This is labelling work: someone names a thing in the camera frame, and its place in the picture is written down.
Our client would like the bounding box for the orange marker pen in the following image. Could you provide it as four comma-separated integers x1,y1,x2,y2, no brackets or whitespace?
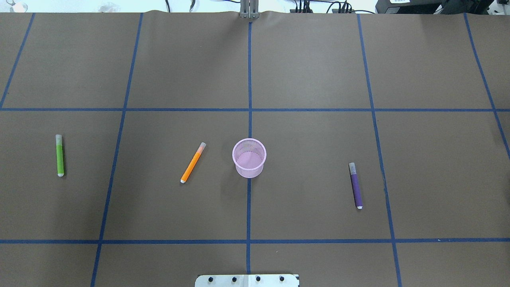
180,142,206,184

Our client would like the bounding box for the aluminium frame post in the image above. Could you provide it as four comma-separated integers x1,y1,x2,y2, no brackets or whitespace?
240,0,260,20

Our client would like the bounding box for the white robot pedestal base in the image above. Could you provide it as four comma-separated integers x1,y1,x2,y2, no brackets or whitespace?
194,274,300,287

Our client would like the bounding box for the green marker pen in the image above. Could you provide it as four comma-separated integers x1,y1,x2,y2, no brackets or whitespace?
55,134,65,177

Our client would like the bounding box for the purple marker pen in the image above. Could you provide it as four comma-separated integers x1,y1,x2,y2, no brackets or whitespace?
349,162,364,210

